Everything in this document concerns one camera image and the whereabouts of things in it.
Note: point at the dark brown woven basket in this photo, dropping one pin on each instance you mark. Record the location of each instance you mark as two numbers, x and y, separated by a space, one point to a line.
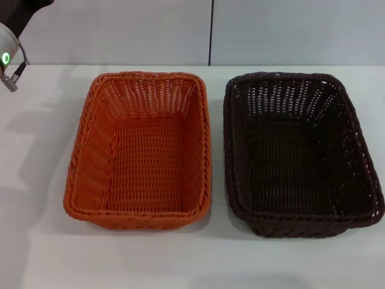
288 168

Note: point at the orange woven plastic basket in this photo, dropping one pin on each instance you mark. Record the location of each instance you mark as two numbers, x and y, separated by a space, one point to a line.
150 156

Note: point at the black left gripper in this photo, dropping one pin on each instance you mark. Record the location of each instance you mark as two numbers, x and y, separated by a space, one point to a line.
21 15

